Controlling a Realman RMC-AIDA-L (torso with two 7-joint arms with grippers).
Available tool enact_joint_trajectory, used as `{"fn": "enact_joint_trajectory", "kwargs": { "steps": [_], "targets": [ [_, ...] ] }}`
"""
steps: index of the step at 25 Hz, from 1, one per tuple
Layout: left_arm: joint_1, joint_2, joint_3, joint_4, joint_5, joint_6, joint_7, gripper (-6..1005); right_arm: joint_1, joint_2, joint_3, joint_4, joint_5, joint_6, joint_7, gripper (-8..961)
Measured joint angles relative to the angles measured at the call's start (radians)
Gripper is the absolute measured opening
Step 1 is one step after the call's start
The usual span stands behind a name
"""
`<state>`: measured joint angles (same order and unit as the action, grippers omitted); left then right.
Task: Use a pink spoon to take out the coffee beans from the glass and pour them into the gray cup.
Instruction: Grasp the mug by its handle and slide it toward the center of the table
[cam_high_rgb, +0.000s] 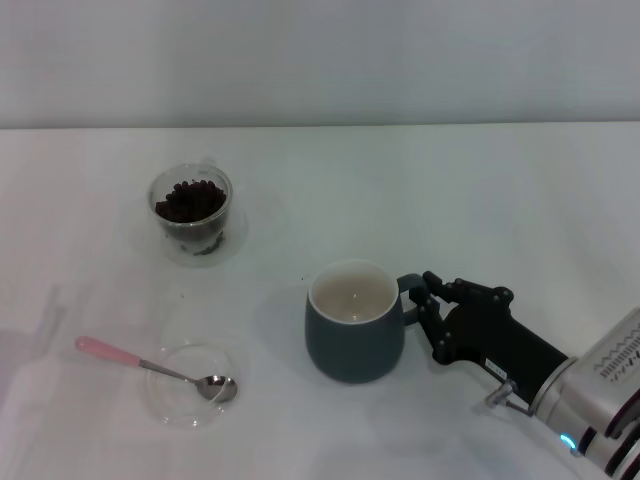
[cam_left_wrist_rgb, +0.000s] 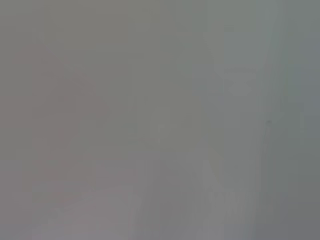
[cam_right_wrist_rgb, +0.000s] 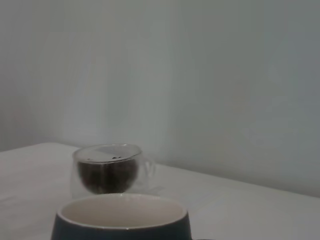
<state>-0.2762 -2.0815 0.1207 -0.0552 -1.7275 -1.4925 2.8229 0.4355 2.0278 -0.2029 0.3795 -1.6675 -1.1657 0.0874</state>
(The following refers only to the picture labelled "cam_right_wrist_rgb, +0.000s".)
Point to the clear double-wall glass cup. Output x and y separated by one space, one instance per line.
76 172

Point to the dark green ceramic mug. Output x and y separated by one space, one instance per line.
75 230

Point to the roasted coffee beans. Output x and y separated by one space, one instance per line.
107 177

